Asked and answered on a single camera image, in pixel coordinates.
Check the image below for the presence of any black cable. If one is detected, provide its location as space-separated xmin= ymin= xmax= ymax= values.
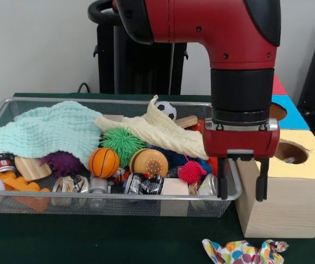
xmin=77 ymin=81 xmax=92 ymax=94

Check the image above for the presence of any shallow mesh bin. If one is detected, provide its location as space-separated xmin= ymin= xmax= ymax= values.
xmin=0 ymin=97 xmax=242 ymax=218

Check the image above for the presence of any crushed silver can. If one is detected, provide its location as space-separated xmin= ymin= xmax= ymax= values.
xmin=198 ymin=173 xmax=219 ymax=196

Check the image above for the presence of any wooden box with three holes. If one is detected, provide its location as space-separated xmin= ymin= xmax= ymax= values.
xmin=235 ymin=73 xmax=315 ymax=239

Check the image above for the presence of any green spiky rubber ball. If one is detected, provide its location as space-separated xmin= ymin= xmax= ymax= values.
xmin=100 ymin=126 xmax=147 ymax=160

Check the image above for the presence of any orange toy basketball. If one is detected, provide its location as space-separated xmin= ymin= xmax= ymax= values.
xmin=88 ymin=147 xmax=121 ymax=179

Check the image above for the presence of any cream waffle cloth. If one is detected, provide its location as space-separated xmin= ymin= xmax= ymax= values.
xmin=94 ymin=95 xmax=209 ymax=161

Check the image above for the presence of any mint green waffle cloth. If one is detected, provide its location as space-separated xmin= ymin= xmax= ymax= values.
xmin=0 ymin=101 xmax=103 ymax=168

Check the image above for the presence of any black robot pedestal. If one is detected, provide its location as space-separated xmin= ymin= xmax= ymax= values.
xmin=87 ymin=0 xmax=189 ymax=96

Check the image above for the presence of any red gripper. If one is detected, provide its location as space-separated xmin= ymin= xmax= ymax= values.
xmin=203 ymin=118 xmax=281 ymax=202

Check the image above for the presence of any hamburger toy ball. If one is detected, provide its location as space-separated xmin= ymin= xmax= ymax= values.
xmin=129 ymin=148 xmax=169 ymax=178

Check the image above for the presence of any purple spiky rubber ball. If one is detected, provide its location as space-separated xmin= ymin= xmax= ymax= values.
xmin=40 ymin=150 xmax=84 ymax=178

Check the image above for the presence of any small toy soccer ball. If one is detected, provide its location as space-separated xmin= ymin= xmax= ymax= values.
xmin=154 ymin=101 xmax=178 ymax=120

